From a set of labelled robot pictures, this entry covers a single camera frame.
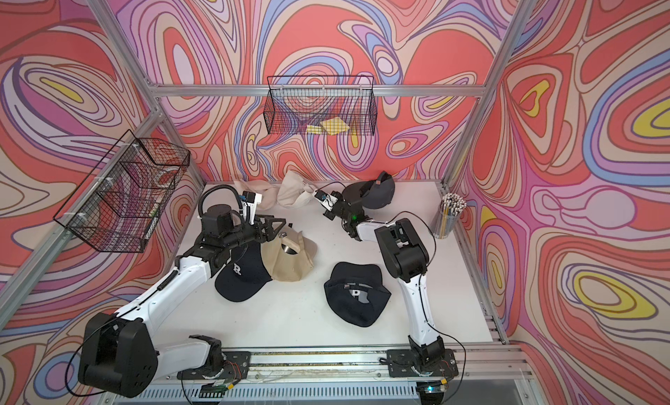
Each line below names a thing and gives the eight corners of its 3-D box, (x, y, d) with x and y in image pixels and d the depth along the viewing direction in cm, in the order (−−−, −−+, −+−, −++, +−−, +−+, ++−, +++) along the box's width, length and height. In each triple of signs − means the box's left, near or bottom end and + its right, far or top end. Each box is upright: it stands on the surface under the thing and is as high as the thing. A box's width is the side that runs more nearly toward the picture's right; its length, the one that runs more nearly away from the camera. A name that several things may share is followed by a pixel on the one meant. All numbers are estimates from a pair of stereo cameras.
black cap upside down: (317, 303, 86) (315, 294, 80) (345, 260, 97) (346, 250, 91) (368, 336, 80) (370, 330, 74) (393, 287, 90) (397, 277, 84)
